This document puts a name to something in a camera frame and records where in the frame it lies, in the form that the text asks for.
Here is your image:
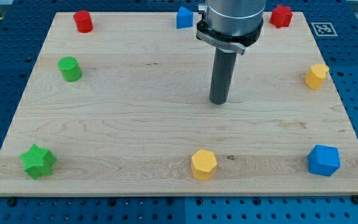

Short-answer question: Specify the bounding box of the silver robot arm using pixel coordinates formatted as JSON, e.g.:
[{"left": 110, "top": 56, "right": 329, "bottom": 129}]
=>
[{"left": 196, "top": 0, "right": 266, "bottom": 55}]

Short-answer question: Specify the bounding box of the green cylinder block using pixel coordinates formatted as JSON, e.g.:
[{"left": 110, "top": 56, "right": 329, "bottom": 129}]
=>
[{"left": 58, "top": 56, "right": 82, "bottom": 82}]

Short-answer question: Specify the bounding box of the red cylinder block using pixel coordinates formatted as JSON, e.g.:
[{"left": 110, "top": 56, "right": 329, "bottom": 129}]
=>
[{"left": 73, "top": 11, "right": 93, "bottom": 33}]

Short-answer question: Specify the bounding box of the yellow heart block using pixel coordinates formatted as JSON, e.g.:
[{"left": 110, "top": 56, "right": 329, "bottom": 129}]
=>
[{"left": 305, "top": 63, "right": 329, "bottom": 90}]

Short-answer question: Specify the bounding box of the white fiducial marker tag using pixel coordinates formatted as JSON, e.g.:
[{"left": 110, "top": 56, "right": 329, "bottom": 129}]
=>
[{"left": 311, "top": 22, "right": 337, "bottom": 37}]

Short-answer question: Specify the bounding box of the yellow hexagon block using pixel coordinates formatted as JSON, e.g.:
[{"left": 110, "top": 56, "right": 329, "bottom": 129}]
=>
[{"left": 191, "top": 149, "right": 218, "bottom": 181}]

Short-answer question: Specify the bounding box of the green star block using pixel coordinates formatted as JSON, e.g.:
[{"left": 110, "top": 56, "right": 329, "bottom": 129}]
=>
[{"left": 19, "top": 144, "right": 57, "bottom": 179}]

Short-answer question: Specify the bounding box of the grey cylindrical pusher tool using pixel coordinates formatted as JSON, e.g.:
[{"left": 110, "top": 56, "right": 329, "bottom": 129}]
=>
[{"left": 209, "top": 48, "right": 237, "bottom": 105}]

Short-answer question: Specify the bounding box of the wooden board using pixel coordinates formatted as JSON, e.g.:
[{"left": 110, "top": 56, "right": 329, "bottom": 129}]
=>
[{"left": 0, "top": 12, "right": 358, "bottom": 197}]

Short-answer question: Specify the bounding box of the red star block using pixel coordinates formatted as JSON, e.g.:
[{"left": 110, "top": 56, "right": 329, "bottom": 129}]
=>
[{"left": 269, "top": 4, "right": 293, "bottom": 29}]

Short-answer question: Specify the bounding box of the blue cube block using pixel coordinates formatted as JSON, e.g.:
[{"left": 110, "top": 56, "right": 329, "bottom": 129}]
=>
[{"left": 308, "top": 144, "right": 341, "bottom": 177}]

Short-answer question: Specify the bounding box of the blue triangular block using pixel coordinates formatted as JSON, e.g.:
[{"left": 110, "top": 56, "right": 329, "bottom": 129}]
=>
[{"left": 176, "top": 6, "right": 194, "bottom": 29}]

